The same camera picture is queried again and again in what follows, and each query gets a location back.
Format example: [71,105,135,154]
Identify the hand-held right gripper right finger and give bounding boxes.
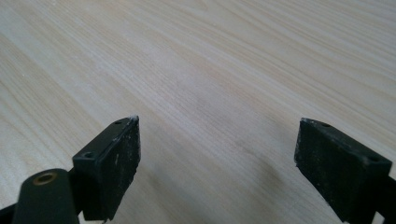
[293,117,393,224]

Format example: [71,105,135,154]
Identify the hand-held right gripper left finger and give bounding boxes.
[72,115,142,222]

